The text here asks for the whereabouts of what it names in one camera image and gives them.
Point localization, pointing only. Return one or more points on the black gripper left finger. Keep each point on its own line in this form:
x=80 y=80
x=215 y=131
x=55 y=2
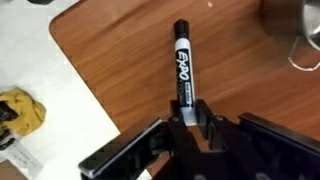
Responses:
x=133 y=150

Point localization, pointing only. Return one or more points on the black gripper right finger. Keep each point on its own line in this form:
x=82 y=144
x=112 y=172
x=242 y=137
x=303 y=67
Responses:
x=266 y=136

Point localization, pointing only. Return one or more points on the black Expo marker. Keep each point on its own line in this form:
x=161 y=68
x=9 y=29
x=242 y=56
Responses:
x=184 y=66

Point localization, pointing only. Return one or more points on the silver metal pot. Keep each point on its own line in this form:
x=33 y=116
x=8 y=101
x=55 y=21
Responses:
x=313 y=20

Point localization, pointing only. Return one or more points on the white paper label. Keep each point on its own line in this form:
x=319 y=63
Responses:
x=23 y=158

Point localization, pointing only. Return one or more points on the yellow cloth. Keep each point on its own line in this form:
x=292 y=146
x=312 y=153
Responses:
x=28 y=110

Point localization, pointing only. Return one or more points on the small black device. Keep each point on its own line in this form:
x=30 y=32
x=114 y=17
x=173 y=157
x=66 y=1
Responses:
x=6 y=115

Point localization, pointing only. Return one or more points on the tiny pale crumb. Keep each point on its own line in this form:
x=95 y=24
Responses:
x=210 y=4

